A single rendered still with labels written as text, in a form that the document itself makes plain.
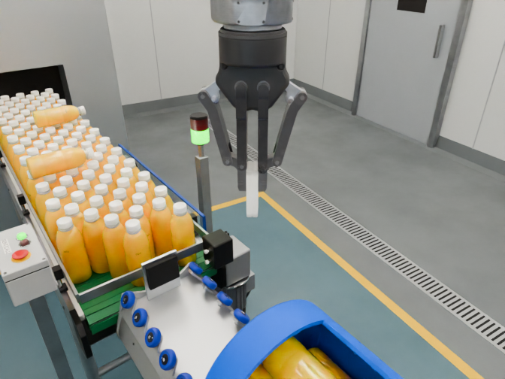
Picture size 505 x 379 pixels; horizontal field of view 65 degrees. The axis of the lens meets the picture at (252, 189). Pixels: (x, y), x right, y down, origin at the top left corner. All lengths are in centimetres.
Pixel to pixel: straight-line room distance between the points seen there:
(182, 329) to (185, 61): 464
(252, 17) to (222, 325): 81
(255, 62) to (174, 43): 495
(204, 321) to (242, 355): 44
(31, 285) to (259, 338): 66
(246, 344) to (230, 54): 43
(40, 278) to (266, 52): 86
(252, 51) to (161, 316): 82
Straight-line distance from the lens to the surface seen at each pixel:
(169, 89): 545
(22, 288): 113
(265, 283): 253
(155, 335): 101
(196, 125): 141
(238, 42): 43
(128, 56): 523
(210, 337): 105
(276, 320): 67
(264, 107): 47
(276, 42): 44
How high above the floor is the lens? 173
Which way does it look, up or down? 30 degrees down
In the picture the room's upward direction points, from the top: straight up
